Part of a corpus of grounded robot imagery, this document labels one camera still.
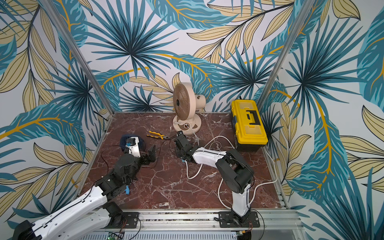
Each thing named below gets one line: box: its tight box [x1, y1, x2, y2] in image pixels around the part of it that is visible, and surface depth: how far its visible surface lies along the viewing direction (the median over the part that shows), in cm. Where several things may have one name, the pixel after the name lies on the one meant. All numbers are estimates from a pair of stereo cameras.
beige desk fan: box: [172, 82, 207, 135], surface depth 95 cm
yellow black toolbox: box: [231, 99, 269, 152], surface depth 92 cm
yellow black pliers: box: [146, 131, 171, 140], surface depth 106 cm
